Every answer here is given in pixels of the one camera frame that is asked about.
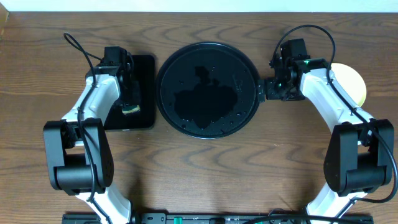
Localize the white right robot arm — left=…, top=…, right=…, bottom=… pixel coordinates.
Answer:
left=265, top=56, right=397, bottom=219

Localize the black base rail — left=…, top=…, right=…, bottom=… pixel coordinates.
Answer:
left=61, top=212, right=374, bottom=224

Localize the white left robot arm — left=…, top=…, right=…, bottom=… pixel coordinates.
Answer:
left=43, top=60, right=134, bottom=223

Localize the yellow plate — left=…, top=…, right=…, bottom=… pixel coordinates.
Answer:
left=331, top=63, right=367, bottom=106

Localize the green yellow sponge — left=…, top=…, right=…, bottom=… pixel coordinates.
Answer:
left=121, top=105, right=141, bottom=114

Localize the round black tray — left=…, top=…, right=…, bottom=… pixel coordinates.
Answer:
left=156, top=42, right=259, bottom=139

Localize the black rectangular water tray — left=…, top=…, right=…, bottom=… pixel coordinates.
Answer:
left=104, top=55, right=155, bottom=131

